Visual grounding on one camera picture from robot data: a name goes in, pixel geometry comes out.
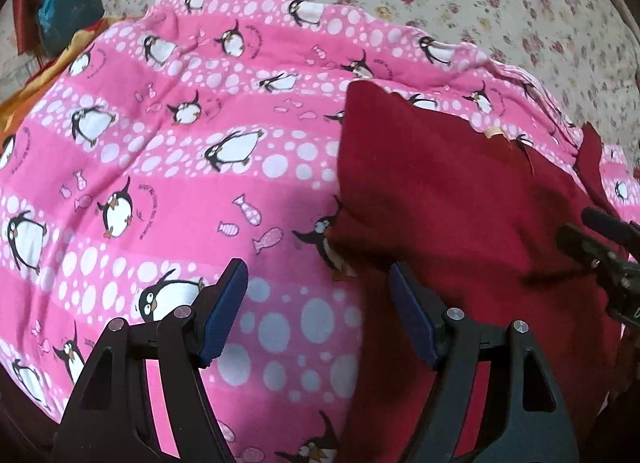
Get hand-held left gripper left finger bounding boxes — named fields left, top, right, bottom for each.
left=52, top=258, right=249, bottom=463

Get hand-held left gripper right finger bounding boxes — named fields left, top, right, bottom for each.
left=389, top=262, right=583, bottom=463

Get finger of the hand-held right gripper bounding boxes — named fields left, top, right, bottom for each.
left=581, top=207, right=640, bottom=258
left=556, top=223, right=640, bottom=329

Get dark red garment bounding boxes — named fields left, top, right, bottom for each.
left=327, top=79, right=626, bottom=463

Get pink penguin print blanket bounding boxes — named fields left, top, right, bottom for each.
left=0, top=0, right=640, bottom=463

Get floral bed sheet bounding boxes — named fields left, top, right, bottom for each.
left=100, top=0, right=640, bottom=164

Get orange cloth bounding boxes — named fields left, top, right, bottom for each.
left=0, top=28, right=98, bottom=131

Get blue plastic bag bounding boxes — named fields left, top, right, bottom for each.
left=37, top=0, right=103, bottom=44

